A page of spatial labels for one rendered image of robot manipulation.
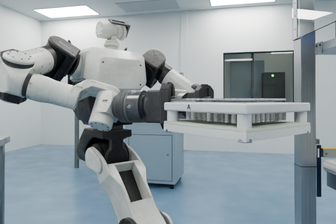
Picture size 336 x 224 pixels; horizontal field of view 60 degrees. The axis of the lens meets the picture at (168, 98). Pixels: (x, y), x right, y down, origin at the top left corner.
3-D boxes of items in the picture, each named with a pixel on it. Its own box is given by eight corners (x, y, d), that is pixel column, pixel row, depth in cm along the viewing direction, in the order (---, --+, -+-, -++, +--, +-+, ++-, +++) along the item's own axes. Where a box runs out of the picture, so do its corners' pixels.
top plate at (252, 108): (310, 111, 68) (310, 102, 68) (246, 114, 53) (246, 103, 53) (228, 108, 87) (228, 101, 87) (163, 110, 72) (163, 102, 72)
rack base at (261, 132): (310, 132, 68) (310, 122, 68) (246, 142, 53) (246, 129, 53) (228, 125, 87) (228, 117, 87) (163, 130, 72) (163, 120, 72)
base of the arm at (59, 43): (29, 79, 102) (30, 63, 110) (64, 92, 109) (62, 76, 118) (50, 45, 97) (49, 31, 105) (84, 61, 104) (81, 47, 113)
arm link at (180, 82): (201, 116, 134) (163, 87, 138) (217, 94, 130) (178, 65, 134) (194, 121, 123) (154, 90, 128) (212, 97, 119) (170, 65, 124)
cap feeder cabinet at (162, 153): (123, 186, 345) (123, 122, 346) (139, 174, 400) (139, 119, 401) (175, 190, 331) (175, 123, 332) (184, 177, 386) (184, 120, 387)
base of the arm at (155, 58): (142, 93, 133) (128, 76, 138) (163, 84, 141) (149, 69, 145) (150, 70, 123) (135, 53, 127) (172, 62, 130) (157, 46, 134)
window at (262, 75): (222, 109, 598) (222, 52, 600) (222, 109, 600) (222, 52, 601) (294, 109, 567) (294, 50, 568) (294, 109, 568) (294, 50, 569)
